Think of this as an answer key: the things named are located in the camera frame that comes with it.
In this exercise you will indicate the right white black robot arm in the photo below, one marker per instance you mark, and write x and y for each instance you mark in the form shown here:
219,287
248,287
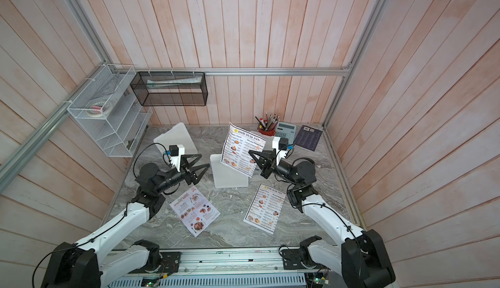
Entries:
359,256

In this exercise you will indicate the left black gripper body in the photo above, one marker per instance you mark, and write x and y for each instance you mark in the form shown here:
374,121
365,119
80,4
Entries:
176,178

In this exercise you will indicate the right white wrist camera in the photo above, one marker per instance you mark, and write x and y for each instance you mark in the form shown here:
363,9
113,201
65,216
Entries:
282,147

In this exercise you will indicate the left red white menu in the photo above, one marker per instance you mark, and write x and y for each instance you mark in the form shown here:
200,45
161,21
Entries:
195,211

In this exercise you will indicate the middle white narrow rack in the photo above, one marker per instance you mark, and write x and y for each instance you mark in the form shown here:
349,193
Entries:
226,177

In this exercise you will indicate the grey desk calculator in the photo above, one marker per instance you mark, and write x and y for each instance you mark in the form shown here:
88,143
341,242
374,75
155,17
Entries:
285,130

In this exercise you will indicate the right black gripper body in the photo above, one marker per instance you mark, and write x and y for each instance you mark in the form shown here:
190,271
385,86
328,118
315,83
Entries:
287,173

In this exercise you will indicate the dark purple card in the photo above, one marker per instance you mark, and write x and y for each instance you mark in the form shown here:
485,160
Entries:
308,137

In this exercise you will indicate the white narrow rack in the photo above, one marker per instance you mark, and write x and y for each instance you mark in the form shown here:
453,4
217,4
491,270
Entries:
177,135
226,177

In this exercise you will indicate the aluminium front rail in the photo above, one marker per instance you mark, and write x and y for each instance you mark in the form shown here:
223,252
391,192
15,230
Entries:
234,259

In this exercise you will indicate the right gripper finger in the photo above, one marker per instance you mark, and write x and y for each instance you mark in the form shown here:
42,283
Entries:
261,156
266,170

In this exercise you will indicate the dim sum menu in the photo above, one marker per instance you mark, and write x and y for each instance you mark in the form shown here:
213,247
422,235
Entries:
235,153
265,208

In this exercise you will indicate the red pen cup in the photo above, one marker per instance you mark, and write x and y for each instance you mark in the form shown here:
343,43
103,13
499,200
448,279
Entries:
268,124

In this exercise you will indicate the white wire wall shelf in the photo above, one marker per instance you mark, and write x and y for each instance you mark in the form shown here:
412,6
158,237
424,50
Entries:
110,113

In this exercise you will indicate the black mesh wall basket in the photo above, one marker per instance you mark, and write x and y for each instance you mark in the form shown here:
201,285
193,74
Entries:
194,97

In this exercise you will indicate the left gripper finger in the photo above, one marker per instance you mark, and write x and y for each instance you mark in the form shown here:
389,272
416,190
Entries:
196,173
188,163

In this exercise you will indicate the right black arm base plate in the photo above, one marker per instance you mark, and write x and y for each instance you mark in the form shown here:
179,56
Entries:
295,259

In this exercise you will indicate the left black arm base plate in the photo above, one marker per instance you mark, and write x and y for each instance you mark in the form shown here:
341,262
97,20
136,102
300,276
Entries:
169,264

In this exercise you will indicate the left white narrow rack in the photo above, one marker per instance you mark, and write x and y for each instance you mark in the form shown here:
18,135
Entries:
177,135

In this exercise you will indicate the tape roll on shelf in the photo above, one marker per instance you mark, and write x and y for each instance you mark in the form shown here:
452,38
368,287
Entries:
98,109

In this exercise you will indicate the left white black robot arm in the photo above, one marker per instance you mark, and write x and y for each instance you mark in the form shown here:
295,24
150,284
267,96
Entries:
88,262

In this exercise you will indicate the paper inside black basket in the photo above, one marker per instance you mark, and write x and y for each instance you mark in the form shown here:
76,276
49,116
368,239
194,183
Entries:
184,83

